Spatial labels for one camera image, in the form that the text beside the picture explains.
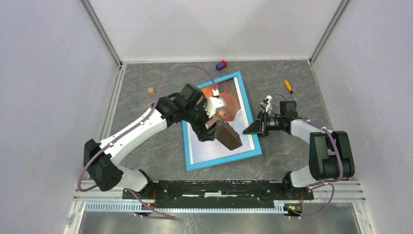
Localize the sky and sun photo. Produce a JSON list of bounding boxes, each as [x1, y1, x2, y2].
[[188, 76, 256, 165]]

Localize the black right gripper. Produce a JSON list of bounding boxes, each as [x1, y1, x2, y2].
[[243, 110, 284, 137]]

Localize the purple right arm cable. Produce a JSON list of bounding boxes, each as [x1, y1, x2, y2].
[[271, 94, 344, 219]]

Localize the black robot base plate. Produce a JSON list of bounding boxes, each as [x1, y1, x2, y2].
[[137, 180, 314, 208]]

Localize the small wooden cube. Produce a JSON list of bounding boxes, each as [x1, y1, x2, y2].
[[147, 87, 155, 96]]

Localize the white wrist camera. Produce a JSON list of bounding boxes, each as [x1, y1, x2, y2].
[[260, 95, 272, 113], [205, 89, 226, 118]]

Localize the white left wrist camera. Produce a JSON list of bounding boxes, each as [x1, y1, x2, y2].
[[205, 89, 226, 118]]

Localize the blue wooden picture frame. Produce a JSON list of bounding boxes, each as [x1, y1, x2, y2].
[[182, 71, 263, 172]]

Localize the red purple toy block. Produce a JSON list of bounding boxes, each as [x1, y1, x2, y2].
[[215, 60, 227, 71]]

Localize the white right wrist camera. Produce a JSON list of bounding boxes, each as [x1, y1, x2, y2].
[[260, 95, 272, 113]]

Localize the slotted cable duct rail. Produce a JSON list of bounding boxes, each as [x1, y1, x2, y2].
[[85, 201, 288, 215]]

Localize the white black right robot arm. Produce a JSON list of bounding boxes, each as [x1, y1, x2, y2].
[[243, 100, 355, 199]]

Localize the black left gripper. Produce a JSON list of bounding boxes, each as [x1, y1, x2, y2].
[[183, 98, 220, 141]]

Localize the yellow handled screwdriver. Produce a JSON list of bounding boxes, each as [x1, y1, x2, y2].
[[284, 80, 297, 101]]

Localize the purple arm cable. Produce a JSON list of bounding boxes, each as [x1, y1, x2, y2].
[[271, 94, 344, 219], [77, 64, 219, 220]]

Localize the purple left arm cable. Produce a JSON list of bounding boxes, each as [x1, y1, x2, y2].
[[77, 64, 219, 220]]

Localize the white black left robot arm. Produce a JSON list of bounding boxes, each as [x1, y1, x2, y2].
[[84, 84, 242, 199]]

